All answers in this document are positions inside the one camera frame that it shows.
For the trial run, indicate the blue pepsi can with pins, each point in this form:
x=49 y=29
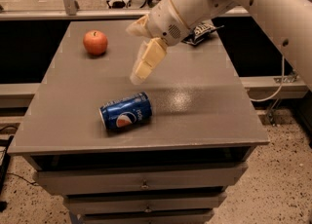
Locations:
x=129 y=110

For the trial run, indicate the top grey drawer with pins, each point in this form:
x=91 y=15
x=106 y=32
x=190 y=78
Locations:
x=99 y=181

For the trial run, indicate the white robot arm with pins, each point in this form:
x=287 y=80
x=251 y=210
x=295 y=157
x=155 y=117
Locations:
x=287 y=23

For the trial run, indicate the grey drawer cabinet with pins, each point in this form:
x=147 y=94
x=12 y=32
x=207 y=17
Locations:
x=162 y=152

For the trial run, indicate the bottom grey drawer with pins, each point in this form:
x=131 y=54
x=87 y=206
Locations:
x=190 y=216

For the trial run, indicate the grey drawer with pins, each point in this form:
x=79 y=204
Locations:
x=146 y=202
x=99 y=181
x=190 y=216

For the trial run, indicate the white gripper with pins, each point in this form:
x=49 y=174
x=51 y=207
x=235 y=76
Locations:
x=163 y=19

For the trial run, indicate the red apple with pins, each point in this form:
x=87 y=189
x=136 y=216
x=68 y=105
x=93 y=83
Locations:
x=95 y=42

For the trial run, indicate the blue chip bag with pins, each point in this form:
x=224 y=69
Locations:
x=200 y=33

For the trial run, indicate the middle grey drawer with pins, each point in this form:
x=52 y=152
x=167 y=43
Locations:
x=146 y=202

